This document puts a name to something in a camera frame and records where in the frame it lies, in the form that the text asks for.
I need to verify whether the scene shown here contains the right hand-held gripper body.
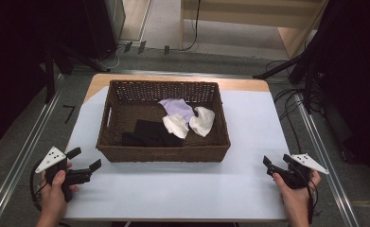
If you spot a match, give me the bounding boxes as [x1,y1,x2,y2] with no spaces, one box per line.
[266,153,330,190]

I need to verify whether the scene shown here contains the black floor cables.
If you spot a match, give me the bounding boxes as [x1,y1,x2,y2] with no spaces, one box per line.
[265,59,306,155]

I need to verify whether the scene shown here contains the brown wicker basket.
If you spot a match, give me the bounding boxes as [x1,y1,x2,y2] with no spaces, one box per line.
[96,79,232,164]

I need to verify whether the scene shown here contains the white floor cable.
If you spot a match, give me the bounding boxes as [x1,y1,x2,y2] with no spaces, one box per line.
[95,45,126,72]

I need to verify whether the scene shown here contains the black stand legs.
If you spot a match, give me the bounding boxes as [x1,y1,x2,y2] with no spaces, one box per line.
[253,37,332,115]
[43,41,112,104]

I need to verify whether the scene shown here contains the dark cabinet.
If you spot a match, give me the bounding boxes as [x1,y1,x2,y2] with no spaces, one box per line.
[78,0,127,61]

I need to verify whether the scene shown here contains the black cloth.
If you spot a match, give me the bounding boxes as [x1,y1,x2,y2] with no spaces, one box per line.
[121,119,185,148]

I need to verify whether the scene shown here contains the white cloth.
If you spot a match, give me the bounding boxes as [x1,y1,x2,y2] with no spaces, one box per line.
[162,113,190,140]
[188,106,217,138]

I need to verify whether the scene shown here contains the metal floor rail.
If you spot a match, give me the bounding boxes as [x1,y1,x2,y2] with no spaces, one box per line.
[0,73,65,227]
[293,93,361,227]

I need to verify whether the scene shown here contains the light wooden shelf frame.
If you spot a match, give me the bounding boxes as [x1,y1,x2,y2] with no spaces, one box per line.
[178,0,329,60]

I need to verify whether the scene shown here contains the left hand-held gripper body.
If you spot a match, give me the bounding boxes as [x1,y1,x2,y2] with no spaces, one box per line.
[35,146,93,203]

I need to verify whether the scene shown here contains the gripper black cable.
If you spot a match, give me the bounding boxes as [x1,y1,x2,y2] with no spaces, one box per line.
[29,165,49,212]
[305,176,320,225]

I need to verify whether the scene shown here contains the person's left hand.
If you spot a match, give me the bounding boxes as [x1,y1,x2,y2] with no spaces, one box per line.
[39,162,80,222]

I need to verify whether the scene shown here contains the white table mat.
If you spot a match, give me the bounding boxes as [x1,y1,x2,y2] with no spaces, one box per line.
[62,85,291,221]

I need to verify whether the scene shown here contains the black hanging cable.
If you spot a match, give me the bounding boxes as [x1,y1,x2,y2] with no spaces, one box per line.
[178,0,203,52]

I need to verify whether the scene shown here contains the person's right hand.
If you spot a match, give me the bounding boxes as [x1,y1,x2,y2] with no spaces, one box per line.
[272,169,322,218]

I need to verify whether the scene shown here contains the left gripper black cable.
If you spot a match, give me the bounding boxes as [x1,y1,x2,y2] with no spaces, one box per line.
[29,165,49,212]

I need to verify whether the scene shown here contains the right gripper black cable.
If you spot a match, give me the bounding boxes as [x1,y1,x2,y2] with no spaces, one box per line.
[305,176,320,225]

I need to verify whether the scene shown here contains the light purple cloth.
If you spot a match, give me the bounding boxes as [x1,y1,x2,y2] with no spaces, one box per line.
[158,97,197,125]

